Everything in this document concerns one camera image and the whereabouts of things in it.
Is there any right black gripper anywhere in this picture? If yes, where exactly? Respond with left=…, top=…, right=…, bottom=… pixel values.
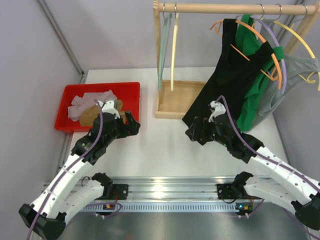
left=186, top=116, right=231, bottom=147

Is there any tan tank top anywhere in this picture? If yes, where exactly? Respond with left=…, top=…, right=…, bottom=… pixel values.
left=79, top=99, right=127, bottom=127

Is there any cream hanger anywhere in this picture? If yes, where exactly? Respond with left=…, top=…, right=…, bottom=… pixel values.
left=170, top=4, right=180, bottom=91

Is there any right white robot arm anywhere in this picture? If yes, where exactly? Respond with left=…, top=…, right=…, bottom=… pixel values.
left=185, top=114, right=320, bottom=231

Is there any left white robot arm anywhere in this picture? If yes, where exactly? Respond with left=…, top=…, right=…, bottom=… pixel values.
left=18, top=111, right=141, bottom=240

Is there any black tank top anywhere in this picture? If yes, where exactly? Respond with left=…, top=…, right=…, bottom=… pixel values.
left=182, top=18, right=270, bottom=127

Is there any mint green hanger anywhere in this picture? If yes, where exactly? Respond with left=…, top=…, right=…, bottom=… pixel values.
left=157, top=2, right=172, bottom=91

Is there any green tank top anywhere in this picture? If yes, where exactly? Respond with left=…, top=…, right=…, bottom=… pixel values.
left=235, top=24, right=274, bottom=132

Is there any purple hanger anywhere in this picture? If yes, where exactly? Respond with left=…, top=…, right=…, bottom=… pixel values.
left=251, top=4, right=288, bottom=95

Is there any orange hanger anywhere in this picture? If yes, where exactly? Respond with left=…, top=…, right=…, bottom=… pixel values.
left=209, top=19, right=283, bottom=90

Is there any grey tank top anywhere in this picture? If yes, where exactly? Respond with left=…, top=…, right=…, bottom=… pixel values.
left=253, top=19, right=320, bottom=127

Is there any yellow hanger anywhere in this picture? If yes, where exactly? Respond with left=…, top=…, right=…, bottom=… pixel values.
left=272, top=4, right=320, bottom=91

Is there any red plastic bin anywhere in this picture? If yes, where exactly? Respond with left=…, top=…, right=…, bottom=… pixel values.
left=54, top=81, right=141, bottom=133

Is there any wooden clothes rack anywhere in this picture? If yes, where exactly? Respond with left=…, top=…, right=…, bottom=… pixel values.
left=153, top=0, right=320, bottom=120

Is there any pale pink garment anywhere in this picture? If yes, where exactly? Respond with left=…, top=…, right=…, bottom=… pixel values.
left=67, top=90, right=117, bottom=122

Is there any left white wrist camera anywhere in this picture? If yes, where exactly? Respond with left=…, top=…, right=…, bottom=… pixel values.
left=96, top=100, right=120, bottom=119

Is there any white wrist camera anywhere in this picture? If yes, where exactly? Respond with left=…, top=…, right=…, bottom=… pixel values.
left=96, top=100, right=120, bottom=119
left=208, top=101, right=226, bottom=123

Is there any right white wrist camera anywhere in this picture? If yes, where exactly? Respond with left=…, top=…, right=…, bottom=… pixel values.
left=208, top=101, right=226, bottom=123

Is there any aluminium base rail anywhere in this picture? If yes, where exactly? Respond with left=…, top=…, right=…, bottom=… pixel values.
left=43, top=176, right=311, bottom=213

